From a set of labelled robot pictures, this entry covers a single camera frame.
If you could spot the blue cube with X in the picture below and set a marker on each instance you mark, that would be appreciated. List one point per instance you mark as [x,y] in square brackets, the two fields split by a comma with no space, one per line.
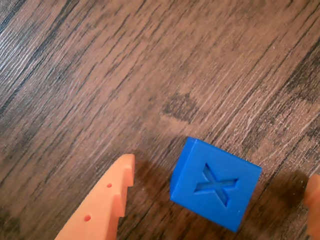
[215,185]

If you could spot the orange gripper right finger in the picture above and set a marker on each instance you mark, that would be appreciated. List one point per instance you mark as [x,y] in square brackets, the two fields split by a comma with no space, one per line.
[314,200]

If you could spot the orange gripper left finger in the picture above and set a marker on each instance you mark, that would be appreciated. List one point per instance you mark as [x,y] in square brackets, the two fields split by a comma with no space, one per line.
[100,210]

